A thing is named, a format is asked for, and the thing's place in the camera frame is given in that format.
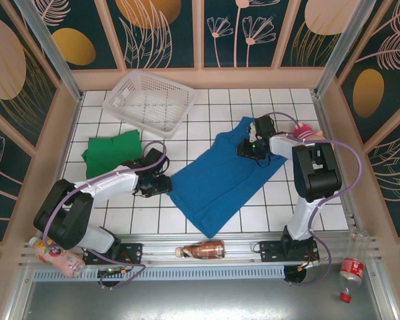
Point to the blue tank top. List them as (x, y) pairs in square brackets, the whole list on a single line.
[(220, 180)]

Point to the green tank top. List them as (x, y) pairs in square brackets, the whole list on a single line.
[(113, 150)]

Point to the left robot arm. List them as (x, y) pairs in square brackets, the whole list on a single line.
[(113, 181)]

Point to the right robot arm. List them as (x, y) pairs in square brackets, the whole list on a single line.
[(315, 173)]

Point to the pink plush toy doll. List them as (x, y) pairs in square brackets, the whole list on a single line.
[(303, 131)]

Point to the brown drink bottle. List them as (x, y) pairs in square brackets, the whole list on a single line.
[(203, 250)]

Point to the white plastic perforated basket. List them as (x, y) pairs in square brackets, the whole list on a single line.
[(150, 100)]

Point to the pink drink bottle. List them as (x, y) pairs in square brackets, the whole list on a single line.
[(63, 261)]

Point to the grey metal shelf plate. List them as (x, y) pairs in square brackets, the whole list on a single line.
[(200, 300)]

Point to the clear bottle with red label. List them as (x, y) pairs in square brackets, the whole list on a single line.
[(351, 268)]

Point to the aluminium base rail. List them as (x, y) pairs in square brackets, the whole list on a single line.
[(160, 253)]

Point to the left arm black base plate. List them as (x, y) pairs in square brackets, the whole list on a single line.
[(133, 251)]

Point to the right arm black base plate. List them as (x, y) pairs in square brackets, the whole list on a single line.
[(270, 251)]

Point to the aluminium frame post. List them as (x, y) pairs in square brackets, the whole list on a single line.
[(52, 50), (339, 50)]

